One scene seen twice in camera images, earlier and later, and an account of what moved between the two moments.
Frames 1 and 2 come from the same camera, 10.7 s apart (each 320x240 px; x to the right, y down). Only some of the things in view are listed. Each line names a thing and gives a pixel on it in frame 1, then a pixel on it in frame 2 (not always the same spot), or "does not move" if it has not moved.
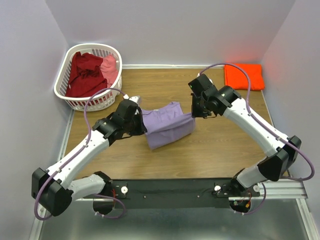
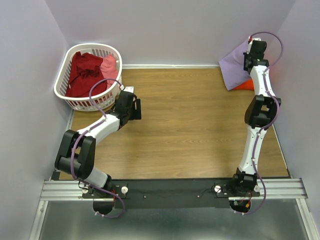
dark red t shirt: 87,77 does not move
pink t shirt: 109,68 does not move
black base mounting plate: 176,193 does not move
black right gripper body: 203,101 to 245,57
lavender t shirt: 167,125 to 232,67
